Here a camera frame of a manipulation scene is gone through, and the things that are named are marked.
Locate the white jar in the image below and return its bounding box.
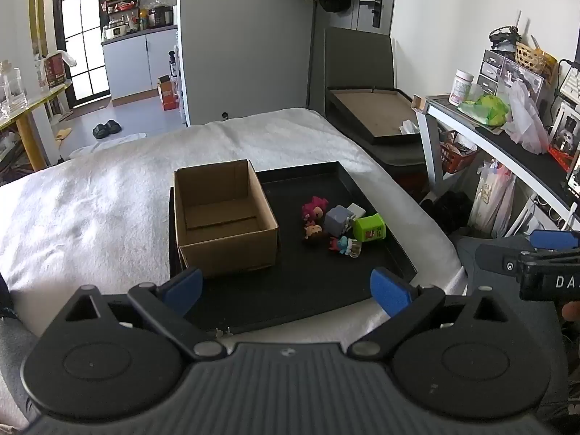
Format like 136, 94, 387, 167
448, 69, 475, 106

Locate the grey drawer organizer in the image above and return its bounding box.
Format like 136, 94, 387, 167
476, 48, 545, 101

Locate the glass jar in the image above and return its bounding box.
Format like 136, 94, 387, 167
0, 60, 26, 117

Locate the black-framed glass door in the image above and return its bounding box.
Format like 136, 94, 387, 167
51, 0, 112, 106

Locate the wooden framed board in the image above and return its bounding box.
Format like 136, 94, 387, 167
327, 87, 425, 147

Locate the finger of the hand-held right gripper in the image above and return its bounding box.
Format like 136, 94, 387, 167
474, 242, 523, 278
529, 229, 580, 252

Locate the pink figurine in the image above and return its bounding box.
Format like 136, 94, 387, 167
301, 196, 327, 226

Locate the black-topped desk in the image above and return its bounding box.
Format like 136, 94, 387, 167
413, 94, 580, 237

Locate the picture frame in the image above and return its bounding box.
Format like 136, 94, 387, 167
546, 102, 580, 160

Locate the gold round table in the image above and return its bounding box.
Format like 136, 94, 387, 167
0, 82, 74, 172

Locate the wicker basket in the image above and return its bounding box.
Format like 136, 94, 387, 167
515, 42, 558, 79

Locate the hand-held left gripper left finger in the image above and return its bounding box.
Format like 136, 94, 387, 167
59, 268, 228, 362

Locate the white plastic bag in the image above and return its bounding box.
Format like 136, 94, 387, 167
502, 80, 552, 155

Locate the blue and red figurine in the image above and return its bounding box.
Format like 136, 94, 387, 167
328, 235, 364, 259

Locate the green hexagonal box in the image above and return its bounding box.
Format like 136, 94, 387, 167
352, 213, 387, 244

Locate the white shopping bag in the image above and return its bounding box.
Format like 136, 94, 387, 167
467, 158, 518, 239

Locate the orange box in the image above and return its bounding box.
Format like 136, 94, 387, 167
157, 74, 179, 111

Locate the grey cube toy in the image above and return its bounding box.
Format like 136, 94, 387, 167
323, 206, 355, 237

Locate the green plastic bag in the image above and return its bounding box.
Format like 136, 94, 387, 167
457, 94, 511, 128

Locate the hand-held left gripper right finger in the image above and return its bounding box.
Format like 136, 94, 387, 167
348, 268, 515, 360

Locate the red box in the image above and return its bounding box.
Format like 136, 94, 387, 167
42, 51, 67, 90

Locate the white blanket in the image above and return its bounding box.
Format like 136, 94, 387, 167
0, 108, 468, 420

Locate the black bag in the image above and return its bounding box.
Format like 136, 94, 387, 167
420, 190, 473, 237

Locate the white kitchen cabinet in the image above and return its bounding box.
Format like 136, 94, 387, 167
100, 26, 179, 101

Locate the red basket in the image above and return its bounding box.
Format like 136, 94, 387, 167
439, 130, 479, 174

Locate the person's left leg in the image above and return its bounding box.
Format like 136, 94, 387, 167
0, 275, 41, 431

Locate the black tray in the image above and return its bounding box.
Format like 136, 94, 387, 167
168, 160, 418, 334

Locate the brown cardboard box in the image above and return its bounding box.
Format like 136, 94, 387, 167
173, 159, 280, 280

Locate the grey sofa chair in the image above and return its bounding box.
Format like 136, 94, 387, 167
323, 26, 431, 183

